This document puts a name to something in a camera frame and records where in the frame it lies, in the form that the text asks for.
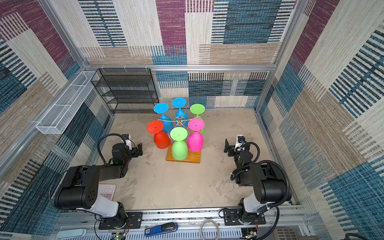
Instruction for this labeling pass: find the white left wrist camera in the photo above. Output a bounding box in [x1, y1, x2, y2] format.
[122, 134, 132, 150]

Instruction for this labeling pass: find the back green wine glass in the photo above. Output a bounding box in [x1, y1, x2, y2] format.
[189, 104, 206, 135]

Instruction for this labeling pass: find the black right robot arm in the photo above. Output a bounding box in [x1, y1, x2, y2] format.
[218, 135, 292, 240]

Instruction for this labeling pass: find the black mesh shelf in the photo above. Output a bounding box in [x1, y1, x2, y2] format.
[91, 68, 160, 114]

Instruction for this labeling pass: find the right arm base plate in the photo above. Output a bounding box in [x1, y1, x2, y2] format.
[219, 208, 266, 226]

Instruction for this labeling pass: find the front green wine glass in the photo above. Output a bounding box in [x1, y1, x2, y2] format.
[170, 127, 188, 161]

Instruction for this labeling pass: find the back blue wine glass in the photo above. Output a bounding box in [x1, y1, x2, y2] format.
[172, 98, 188, 128]

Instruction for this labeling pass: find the red wine glass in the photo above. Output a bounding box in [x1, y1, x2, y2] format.
[147, 120, 171, 150]

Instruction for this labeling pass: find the white pink calculator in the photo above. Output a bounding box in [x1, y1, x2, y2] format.
[98, 184, 116, 201]

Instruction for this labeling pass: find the left blue wine glass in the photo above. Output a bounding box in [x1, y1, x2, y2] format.
[154, 103, 174, 134]

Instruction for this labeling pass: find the green wine glass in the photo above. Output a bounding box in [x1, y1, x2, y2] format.
[189, 104, 206, 135]
[170, 127, 188, 161]

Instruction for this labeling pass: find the magenta wine glass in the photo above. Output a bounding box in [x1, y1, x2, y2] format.
[188, 119, 205, 152]

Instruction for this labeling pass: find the blue black stapler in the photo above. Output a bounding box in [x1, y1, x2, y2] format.
[144, 222, 179, 238]

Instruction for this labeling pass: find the blue wine glass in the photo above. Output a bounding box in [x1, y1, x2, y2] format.
[154, 103, 174, 134]
[172, 98, 188, 128]

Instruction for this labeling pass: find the gold wire glass rack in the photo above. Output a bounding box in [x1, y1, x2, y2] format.
[154, 98, 205, 142]

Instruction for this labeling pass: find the light blue flat device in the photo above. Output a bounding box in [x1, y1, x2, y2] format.
[56, 229, 87, 240]

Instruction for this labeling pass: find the wooden rack base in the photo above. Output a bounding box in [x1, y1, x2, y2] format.
[166, 144, 201, 164]

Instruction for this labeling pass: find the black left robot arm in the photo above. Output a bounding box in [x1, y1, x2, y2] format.
[49, 133, 143, 230]

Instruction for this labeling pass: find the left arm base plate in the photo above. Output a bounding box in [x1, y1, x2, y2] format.
[97, 212, 143, 230]

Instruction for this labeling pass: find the grey coiled cable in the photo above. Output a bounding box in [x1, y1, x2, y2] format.
[200, 219, 221, 240]

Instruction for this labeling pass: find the white wire basket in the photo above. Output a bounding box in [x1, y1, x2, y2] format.
[36, 71, 96, 135]

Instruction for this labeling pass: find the aluminium mounting rail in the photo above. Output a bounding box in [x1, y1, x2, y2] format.
[50, 205, 315, 240]

